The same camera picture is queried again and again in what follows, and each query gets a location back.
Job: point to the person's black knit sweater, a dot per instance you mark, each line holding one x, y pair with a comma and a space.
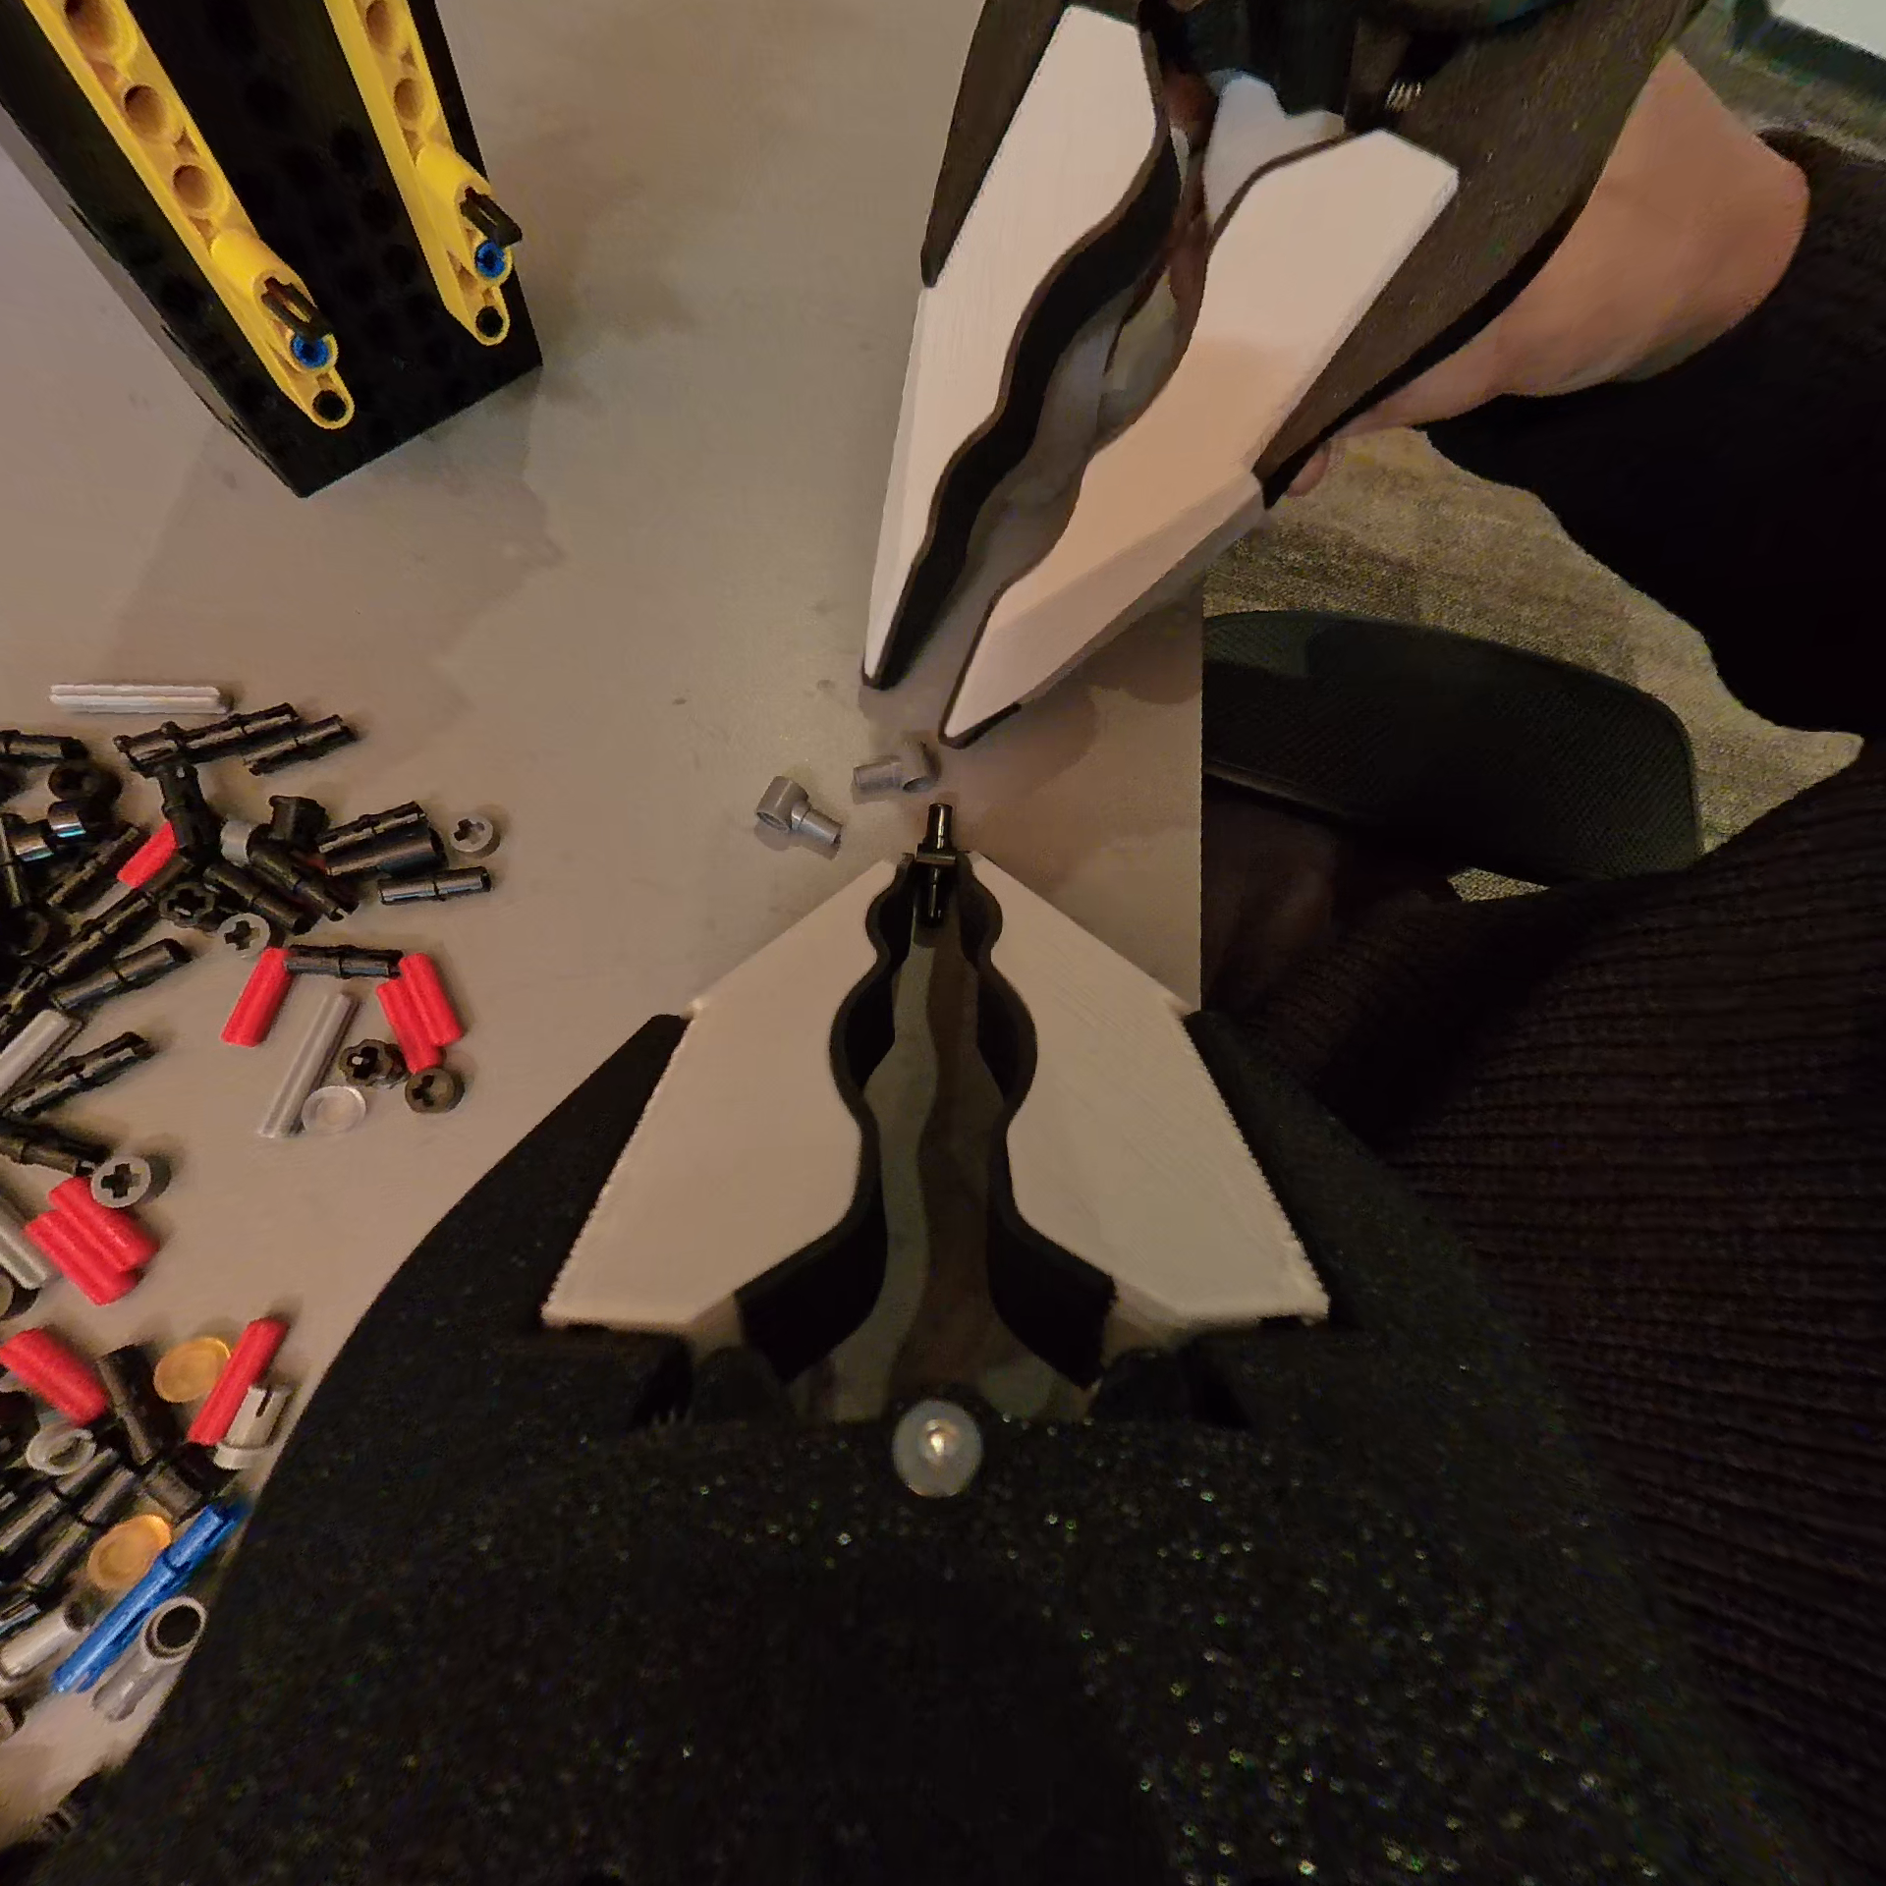
1621, 1180

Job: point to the light grey axle rod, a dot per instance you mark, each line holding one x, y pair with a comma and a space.
140, 700

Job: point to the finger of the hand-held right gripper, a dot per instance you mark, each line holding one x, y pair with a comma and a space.
1018, 265
1295, 280

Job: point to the black office chair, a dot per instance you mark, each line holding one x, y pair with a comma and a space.
1443, 738

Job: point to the black tower with yellow beams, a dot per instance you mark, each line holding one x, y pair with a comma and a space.
294, 146

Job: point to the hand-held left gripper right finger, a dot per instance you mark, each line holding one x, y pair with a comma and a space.
1164, 1180

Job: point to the black connector pin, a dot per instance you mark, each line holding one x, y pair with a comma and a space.
932, 864

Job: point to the small grey connector piece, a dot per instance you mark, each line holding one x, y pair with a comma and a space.
796, 815
885, 773

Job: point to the pile of plastic building pieces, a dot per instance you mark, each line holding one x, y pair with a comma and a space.
192, 886

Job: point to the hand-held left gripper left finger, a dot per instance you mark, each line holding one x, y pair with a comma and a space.
707, 1180

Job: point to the person's right forearm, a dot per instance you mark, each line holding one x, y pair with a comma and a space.
1767, 516

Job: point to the person's right hand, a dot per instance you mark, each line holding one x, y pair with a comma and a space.
1664, 251

